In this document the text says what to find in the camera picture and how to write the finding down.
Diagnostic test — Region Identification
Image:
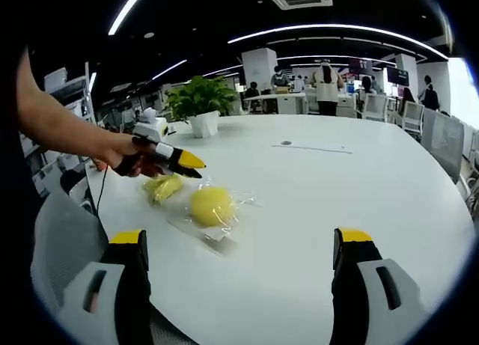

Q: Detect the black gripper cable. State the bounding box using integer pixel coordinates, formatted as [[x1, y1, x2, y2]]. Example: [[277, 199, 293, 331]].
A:
[[95, 163, 111, 222]]

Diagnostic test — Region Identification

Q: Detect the straight ceiling light strip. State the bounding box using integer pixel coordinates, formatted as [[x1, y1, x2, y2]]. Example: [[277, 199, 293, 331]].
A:
[[107, 0, 151, 36]]

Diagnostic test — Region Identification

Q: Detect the grey mesh office chair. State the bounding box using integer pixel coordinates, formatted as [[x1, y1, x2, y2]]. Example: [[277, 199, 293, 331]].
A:
[[31, 190, 160, 345], [420, 108, 466, 184]]

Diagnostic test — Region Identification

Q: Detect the short ceiling light strip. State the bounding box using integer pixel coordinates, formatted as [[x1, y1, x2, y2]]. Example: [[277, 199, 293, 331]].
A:
[[148, 58, 189, 83]]

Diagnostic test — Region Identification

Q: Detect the white office chair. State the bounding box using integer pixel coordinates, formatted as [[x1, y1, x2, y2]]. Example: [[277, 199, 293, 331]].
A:
[[401, 99, 427, 133], [361, 93, 389, 122]]

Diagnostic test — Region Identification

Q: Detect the metal storage shelf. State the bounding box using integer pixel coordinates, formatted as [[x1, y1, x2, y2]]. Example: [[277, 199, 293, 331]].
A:
[[21, 61, 99, 167]]

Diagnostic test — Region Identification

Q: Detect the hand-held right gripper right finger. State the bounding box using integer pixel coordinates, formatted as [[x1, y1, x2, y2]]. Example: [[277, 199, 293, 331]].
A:
[[331, 227, 432, 345]]

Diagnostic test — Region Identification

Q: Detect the curved ceiling light strip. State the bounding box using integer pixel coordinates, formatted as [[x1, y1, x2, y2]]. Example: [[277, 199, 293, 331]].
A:
[[226, 22, 451, 61]]

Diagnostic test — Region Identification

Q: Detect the table cable hatch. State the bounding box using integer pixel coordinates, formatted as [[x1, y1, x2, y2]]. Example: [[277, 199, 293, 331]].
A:
[[271, 138, 354, 156]]

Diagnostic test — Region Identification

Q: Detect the person's dark clothing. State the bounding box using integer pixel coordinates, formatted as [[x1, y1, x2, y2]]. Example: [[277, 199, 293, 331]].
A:
[[0, 41, 43, 345]]

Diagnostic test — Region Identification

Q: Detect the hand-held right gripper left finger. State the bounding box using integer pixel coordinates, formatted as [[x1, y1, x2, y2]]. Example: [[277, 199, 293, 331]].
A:
[[59, 228, 154, 345]]

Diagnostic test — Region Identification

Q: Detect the white storage bin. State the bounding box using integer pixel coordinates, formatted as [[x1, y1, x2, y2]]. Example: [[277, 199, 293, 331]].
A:
[[43, 67, 69, 92]]

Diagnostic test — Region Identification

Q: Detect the purple hanging sign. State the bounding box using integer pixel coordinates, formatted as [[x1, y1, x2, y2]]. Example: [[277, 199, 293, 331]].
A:
[[385, 65, 410, 87], [349, 57, 375, 76]]

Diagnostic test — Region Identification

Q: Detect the person's left hand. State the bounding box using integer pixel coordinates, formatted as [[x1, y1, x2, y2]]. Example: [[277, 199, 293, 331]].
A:
[[97, 135, 164, 178]]

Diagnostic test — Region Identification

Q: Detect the round yellow silicone block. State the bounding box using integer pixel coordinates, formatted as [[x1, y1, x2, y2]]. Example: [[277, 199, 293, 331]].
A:
[[165, 177, 263, 249]]

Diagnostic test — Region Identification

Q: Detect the green potted plant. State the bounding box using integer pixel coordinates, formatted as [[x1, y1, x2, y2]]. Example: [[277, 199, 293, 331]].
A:
[[163, 74, 241, 139]]

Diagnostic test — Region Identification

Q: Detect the white office desk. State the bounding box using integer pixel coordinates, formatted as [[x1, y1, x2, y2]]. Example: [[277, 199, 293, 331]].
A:
[[242, 91, 308, 116]]

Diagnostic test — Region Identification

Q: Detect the rectangular yellow silicone block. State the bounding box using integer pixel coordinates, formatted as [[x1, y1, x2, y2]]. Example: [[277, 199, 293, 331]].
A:
[[141, 171, 185, 207]]

